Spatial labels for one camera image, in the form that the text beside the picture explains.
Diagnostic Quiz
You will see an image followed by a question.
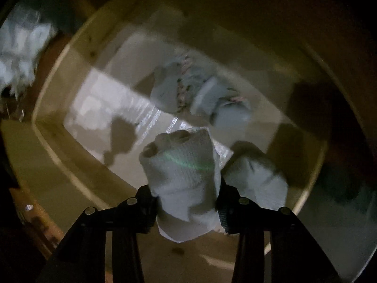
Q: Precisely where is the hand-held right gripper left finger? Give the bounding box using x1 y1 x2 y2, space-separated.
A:
37 184 160 283

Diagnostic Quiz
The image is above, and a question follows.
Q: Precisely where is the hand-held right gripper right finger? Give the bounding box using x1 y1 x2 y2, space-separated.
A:
216 180 339 283

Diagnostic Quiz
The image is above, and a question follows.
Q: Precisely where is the white sock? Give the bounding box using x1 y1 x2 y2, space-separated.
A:
222 141 289 211
139 127 222 243

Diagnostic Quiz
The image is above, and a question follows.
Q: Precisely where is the light blue floral sock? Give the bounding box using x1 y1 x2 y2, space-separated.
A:
150 56 204 114
191 77 251 128

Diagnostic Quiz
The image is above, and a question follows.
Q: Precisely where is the wooden drawer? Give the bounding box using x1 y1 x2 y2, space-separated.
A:
31 0 333 272

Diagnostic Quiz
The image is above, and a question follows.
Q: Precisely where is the white crumpled plastic bag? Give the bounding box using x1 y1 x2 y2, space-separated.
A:
0 6 58 98

